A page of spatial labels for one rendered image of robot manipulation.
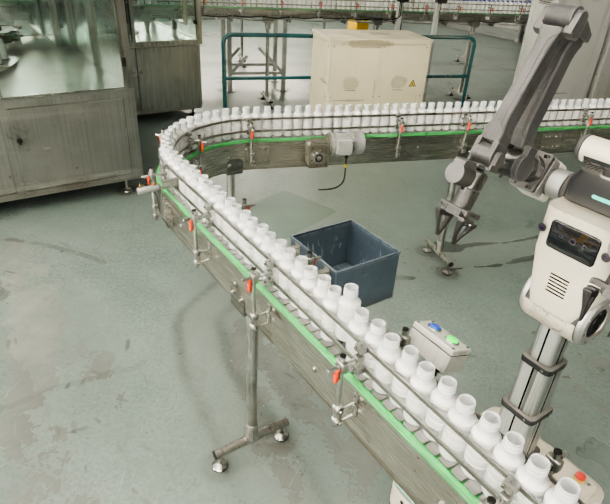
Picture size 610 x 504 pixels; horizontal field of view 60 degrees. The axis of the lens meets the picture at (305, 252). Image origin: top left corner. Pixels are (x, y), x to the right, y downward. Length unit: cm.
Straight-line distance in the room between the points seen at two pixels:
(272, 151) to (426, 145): 98
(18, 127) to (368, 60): 321
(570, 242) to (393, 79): 434
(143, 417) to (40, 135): 251
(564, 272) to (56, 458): 213
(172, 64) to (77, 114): 242
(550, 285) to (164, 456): 173
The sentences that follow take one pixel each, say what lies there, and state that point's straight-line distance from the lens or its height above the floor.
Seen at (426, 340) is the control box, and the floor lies 110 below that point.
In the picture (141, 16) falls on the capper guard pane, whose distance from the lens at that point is 652.
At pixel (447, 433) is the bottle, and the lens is 123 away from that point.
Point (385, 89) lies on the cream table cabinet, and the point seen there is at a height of 69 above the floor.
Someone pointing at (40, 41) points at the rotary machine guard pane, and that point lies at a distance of 437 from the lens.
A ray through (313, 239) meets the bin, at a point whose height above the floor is 90.
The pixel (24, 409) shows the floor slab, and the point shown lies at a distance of 291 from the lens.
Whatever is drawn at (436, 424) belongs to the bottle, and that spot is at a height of 106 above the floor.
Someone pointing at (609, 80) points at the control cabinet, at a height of 65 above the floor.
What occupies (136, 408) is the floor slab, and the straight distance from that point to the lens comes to 275.
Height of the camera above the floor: 197
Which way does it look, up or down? 31 degrees down
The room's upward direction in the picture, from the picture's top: 3 degrees clockwise
